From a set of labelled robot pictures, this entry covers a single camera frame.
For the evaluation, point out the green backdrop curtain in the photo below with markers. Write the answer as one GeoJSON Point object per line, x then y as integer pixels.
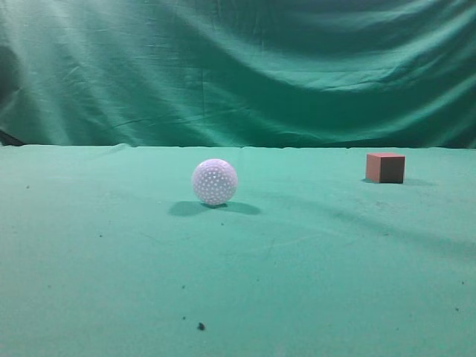
{"type": "Point", "coordinates": [238, 73]}

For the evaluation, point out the red cube block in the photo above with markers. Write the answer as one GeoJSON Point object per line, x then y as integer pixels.
{"type": "Point", "coordinates": [385, 167]}

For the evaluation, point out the green table cloth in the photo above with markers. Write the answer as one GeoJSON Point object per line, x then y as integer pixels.
{"type": "Point", "coordinates": [107, 251]}

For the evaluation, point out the white golf ball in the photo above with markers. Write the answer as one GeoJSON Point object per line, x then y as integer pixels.
{"type": "Point", "coordinates": [214, 181]}

